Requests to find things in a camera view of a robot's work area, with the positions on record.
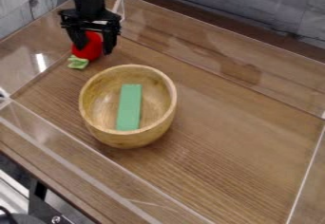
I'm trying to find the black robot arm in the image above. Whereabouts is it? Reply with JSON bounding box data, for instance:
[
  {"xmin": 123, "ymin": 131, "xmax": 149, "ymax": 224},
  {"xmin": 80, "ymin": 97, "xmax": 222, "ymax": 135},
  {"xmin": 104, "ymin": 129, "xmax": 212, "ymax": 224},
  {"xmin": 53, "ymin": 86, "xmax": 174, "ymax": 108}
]
[{"xmin": 59, "ymin": 0, "xmax": 121, "ymax": 55}]

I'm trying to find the red plush strawberry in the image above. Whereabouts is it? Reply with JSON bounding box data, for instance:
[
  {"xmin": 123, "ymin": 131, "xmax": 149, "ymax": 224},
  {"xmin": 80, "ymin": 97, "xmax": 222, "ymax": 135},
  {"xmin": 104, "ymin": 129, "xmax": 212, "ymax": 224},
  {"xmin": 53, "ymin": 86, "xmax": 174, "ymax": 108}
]
[{"xmin": 67, "ymin": 31, "xmax": 103, "ymax": 70}]

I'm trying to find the wooden bowl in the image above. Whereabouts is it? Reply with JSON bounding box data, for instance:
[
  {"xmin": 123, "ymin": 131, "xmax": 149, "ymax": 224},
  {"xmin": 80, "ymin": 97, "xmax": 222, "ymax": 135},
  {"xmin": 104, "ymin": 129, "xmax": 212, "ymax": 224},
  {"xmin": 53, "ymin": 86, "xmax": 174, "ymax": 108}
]
[{"xmin": 79, "ymin": 65, "xmax": 178, "ymax": 149}]

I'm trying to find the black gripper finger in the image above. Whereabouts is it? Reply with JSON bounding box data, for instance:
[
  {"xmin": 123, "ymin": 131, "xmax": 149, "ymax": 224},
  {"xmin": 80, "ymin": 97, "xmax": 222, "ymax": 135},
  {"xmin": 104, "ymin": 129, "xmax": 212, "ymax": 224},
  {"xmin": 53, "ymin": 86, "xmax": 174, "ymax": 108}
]
[
  {"xmin": 65, "ymin": 26, "xmax": 88, "ymax": 49},
  {"xmin": 103, "ymin": 28, "xmax": 119, "ymax": 55}
]

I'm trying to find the black metal table leg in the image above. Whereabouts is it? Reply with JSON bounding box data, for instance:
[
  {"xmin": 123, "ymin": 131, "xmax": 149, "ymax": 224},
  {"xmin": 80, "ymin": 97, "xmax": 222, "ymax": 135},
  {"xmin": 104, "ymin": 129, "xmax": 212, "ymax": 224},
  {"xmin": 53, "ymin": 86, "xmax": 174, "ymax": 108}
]
[{"xmin": 28, "ymin": 179, "xmax": 88, "ymax": 224}]

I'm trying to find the black cable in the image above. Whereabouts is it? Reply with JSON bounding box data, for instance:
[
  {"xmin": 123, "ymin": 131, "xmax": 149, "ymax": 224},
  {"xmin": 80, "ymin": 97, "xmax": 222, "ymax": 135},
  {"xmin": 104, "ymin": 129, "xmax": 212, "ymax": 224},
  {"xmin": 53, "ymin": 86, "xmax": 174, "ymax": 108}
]
[{"xmin": 0, "ymin": 205, "xmax": 20, "ymax": 224}]

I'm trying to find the clear acrylic corner bracket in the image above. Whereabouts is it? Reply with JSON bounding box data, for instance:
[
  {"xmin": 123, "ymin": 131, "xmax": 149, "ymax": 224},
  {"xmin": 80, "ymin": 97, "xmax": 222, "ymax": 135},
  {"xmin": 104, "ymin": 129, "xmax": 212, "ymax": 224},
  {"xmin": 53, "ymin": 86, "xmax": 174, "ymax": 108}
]
[{"xmin": 111, "ymin": 0, "xmax": 125, "ymax": 21}]

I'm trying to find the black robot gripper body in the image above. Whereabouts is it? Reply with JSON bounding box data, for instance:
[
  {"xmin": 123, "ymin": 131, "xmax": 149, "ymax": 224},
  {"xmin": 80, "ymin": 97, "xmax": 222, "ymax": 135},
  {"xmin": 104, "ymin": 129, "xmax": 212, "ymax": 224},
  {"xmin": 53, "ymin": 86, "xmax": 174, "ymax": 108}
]
[{"xmin": 59, "ymin": 9, "xmax": 121, "ymax": 31}]

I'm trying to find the green rectangular block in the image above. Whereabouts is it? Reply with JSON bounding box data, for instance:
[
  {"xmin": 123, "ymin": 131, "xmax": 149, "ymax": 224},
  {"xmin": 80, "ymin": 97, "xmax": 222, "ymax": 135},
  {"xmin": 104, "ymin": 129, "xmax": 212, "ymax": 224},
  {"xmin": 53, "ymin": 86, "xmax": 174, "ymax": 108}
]
[{"xmin": 115, "ymin": 84, "xmax": 141, "ymax": 131}]

